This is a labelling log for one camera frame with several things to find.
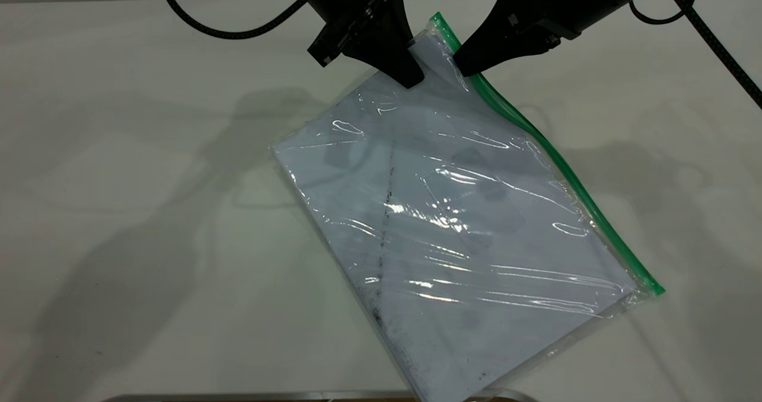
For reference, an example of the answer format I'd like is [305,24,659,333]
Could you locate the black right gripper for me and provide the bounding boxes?
[453,0,662,77]

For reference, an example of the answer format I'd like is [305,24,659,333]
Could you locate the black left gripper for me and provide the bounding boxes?
[282,0,425,89]

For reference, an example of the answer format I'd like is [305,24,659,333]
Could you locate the clear zip bag green zipper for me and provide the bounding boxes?
[271,12,666,402]

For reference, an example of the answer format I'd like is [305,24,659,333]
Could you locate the white paper sheets stack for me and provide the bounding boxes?
[274,33,638,402]

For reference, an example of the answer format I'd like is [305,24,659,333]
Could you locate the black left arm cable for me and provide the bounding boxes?
[155,0,311,39]

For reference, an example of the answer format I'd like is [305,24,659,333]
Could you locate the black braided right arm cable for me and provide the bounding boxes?
[660,0,762,110]

